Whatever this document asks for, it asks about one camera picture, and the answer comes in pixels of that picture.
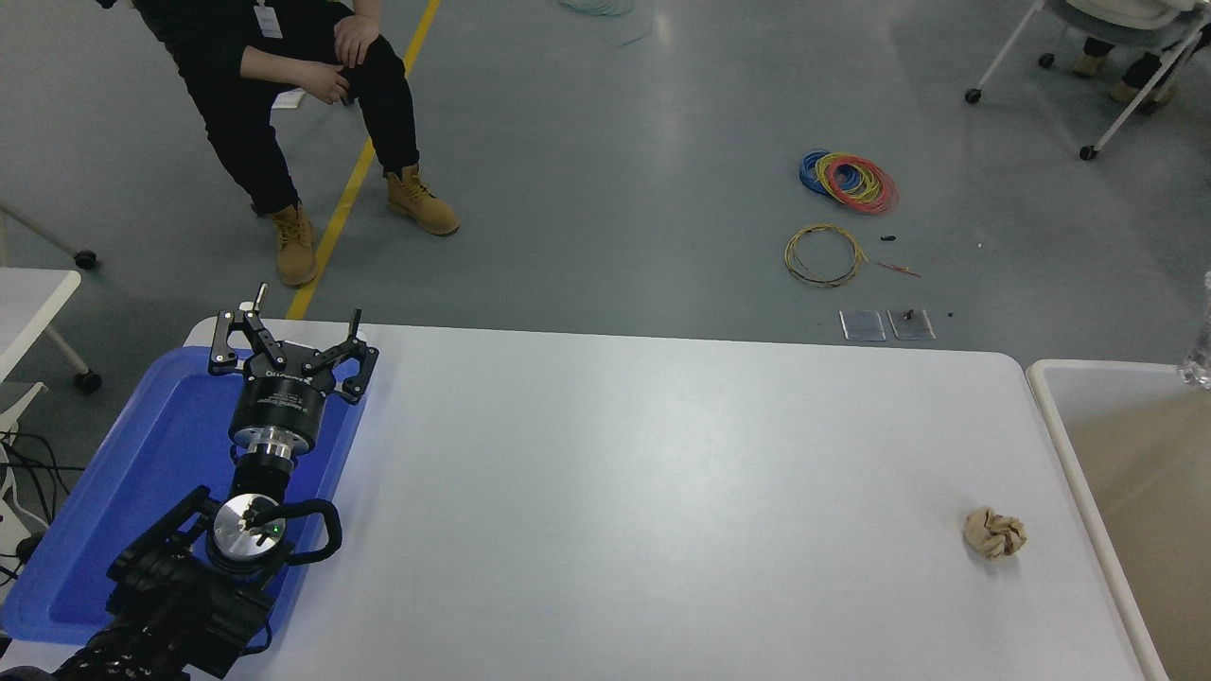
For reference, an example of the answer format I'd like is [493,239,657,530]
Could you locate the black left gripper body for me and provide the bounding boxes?
[229,364,335,445]

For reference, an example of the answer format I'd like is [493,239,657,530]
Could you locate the seated person's right hand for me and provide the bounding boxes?
[300,62,351,107]

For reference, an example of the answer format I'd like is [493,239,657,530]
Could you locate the seated person's left hand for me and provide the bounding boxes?
[333,13,384,71]

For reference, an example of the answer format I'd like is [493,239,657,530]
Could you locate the tan work boot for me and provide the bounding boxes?
[384,165,461,238]
[268,203,319,288]

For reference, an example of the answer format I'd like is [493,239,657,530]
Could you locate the blue plastic tray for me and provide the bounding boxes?
[0,345,368,649]

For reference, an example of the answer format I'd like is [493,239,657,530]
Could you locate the grey leg with caster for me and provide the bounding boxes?
[0,203,97,271]

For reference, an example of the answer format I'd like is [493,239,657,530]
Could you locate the white wheeled side table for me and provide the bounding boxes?
[0,268,102,393]

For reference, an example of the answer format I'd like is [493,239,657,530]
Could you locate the seated person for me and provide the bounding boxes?
[95,0,462,289]

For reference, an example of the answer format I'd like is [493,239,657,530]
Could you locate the large pale bin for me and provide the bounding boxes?
[1027,359,1211,681]

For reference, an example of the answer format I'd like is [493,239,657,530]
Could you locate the person with pale shoes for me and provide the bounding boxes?
[1071,36,1184,107]

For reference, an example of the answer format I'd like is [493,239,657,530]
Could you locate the clear plastic bottle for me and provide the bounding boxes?
[1178,272,1211,390]

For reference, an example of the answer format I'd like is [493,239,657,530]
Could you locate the white wheeled chair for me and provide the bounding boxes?
[963,0,1211,161]

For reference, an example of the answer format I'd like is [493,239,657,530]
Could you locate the black cable bundle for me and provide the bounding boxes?
[0,430,60,568]

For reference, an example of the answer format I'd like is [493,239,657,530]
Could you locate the pale green cable coil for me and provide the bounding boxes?
[556,0,654,46]

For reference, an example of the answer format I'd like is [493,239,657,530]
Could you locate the yellow and black cable coil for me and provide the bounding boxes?
[783,224,868,288]

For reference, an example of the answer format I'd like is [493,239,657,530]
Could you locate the blue cable coil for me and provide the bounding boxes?
[799,149,858,199]

